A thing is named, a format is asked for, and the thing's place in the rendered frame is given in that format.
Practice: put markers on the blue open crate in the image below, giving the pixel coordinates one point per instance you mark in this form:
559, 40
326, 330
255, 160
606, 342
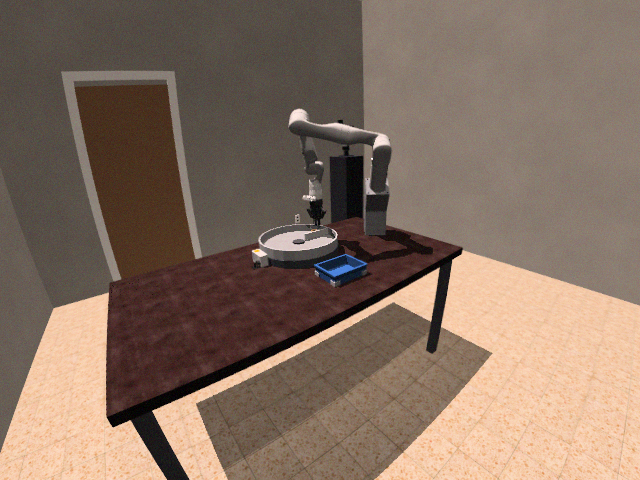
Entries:
340, 269

